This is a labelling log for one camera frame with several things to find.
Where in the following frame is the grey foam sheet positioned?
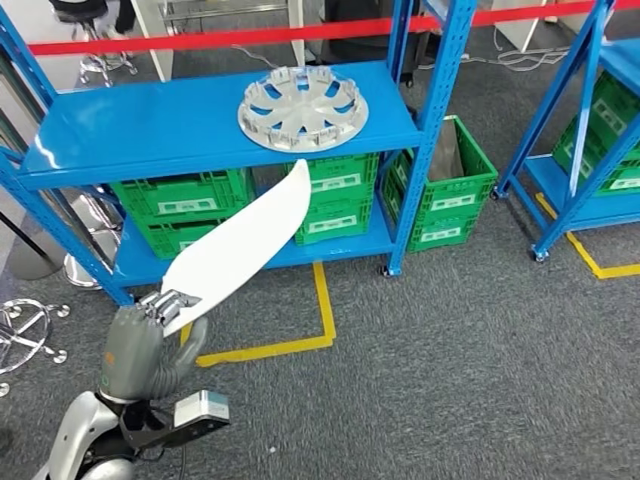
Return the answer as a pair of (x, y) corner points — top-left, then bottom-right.
(428, 119), (465, 184)

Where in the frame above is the red barrier tape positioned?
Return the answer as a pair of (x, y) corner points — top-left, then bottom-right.
(27, 0), (640, 58)

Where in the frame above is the white cable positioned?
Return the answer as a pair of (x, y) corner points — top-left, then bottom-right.
(229, 43), (269, 70)
(417, 43), (572, 74)

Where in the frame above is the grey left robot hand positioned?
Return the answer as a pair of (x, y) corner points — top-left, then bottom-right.
(99, 289), (210, 403)

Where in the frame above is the chrome base stool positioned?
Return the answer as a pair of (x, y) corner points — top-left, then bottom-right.
(0, 296), (72, 400)
(48, 0), (140, 89)

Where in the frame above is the white curved plastic part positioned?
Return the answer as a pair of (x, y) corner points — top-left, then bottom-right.
(159, 158), (312, 339)

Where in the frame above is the chrome stanchion base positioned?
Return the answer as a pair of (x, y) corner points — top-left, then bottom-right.
(60, 190), (125, 291)

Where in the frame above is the grey wheel hubcap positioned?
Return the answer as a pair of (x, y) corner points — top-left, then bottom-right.
(237, 64), (370, 154)

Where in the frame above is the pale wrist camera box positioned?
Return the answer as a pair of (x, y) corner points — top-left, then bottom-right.
(118, 389), (232, 453)

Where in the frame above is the person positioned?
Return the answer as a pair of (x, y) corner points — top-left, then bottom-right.
(102, 0), (137, 40)

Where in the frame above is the white desk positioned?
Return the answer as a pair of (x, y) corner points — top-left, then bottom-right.
(131, 0), (307, 83)
(492, 0), (547, 54)

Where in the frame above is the blue metal shelf rack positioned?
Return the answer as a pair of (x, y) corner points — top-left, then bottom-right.
(491, 0), (640, 264)
(0, 0), (479, 307)

